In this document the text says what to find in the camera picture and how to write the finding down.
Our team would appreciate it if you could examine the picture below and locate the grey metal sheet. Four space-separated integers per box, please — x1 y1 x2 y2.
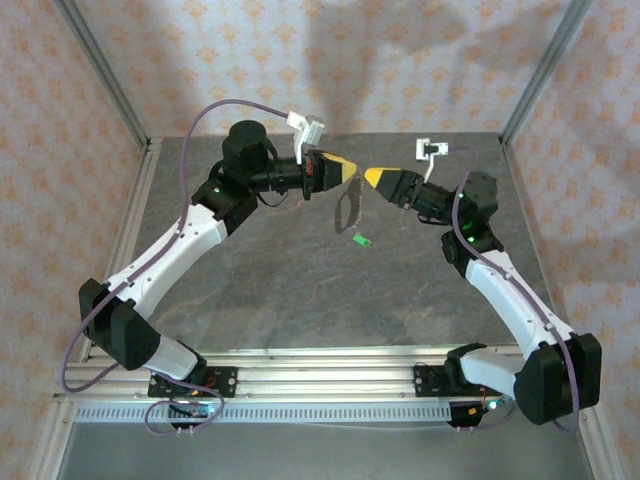
59 422 596 480

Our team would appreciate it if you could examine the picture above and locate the aluminium side rail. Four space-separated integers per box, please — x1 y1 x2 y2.
501 142 622 480
27 139 165 480

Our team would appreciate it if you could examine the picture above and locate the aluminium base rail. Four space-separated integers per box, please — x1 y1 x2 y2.
52 348 601 402

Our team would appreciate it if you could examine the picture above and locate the perforated grey cable duct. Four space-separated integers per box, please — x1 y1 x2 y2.
74 403 454 425

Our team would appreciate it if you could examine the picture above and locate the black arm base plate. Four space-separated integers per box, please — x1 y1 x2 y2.
148 366 238 400
413 364 459 399

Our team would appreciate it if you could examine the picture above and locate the aluminium frame post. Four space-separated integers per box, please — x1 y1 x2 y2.
498 0 596 147
53 0 164 154

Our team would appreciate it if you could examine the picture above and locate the small circuit board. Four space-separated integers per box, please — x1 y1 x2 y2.
449 394 519 431
167 399 224 422

